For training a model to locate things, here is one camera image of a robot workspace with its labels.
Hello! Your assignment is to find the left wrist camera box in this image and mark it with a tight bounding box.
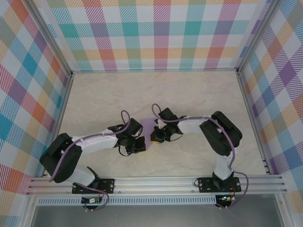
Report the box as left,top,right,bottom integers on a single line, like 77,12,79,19
127,118,144,137

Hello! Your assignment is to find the purple square paper sheet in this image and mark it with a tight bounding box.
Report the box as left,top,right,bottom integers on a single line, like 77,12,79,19
140,117,160,144

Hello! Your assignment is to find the aluminium frame leg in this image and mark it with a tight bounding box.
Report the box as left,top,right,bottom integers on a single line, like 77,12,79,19
276,193,293,227
22,195,36,227

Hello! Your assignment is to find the long aluminium mounting rail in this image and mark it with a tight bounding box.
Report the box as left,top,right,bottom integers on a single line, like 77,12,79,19
26,175,288,196

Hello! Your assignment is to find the grey metal panel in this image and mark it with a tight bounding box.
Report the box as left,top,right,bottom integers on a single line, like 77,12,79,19
30,205,285,227

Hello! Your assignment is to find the slotted grey cable duct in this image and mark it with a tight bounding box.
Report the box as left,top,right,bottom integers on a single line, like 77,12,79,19
35,195,217,206

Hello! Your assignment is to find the aluminium frame post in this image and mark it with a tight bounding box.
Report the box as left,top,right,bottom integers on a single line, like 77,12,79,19
25,0,73,78
235,0,284,74

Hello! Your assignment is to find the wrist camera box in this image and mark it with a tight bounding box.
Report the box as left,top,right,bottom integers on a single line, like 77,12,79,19
158,107,180,124
127,118,144,137

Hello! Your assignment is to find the aluminium table edge rail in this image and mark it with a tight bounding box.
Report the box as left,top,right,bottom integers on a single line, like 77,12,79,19
236,70,272,175
42,72,74,178

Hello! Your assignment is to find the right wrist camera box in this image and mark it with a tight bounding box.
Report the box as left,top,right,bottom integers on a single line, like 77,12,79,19
158,107,180,124

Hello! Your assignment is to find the purple cable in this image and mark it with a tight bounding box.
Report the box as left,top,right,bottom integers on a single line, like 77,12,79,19
151,103,249,210
49,110,131,212

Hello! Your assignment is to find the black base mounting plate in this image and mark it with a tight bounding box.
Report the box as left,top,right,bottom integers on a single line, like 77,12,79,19
71,178,116,195
198,176,242,193

